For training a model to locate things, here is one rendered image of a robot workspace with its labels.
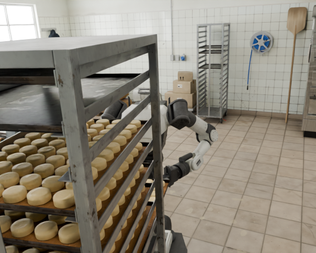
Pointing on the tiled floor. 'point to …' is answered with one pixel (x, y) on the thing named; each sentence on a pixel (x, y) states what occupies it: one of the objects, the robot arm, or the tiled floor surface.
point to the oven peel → (294, 17)
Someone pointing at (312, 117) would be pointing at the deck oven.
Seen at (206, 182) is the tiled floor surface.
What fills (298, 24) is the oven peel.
